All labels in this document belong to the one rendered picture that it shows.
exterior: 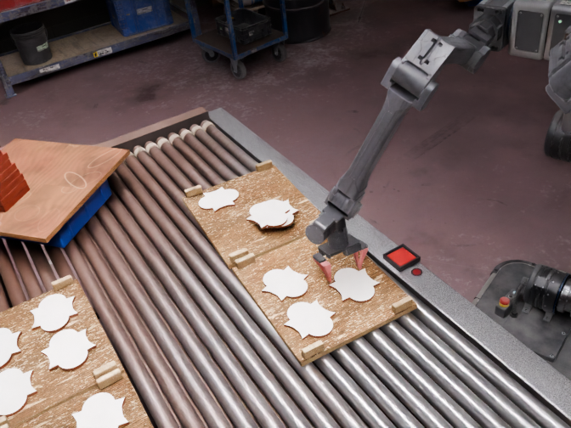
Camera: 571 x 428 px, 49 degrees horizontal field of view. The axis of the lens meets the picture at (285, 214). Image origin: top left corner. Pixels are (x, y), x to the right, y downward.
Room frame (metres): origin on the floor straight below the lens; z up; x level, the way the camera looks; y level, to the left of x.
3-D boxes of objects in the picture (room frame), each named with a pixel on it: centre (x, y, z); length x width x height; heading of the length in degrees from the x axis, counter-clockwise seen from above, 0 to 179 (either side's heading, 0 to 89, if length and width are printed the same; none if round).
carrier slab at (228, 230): (1.62, 0.10, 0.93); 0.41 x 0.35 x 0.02; 23
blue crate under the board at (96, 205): (1.75, 0.79, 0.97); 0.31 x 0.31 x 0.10; 67
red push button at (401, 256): (1.31, -0.31, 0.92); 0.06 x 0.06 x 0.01; 27
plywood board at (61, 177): (1.79, 0.85, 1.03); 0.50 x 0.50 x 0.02; 67
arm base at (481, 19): (1.59, -0.60, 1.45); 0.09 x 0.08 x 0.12; 48
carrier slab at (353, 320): (1.23, -0.07, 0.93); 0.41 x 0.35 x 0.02; 24
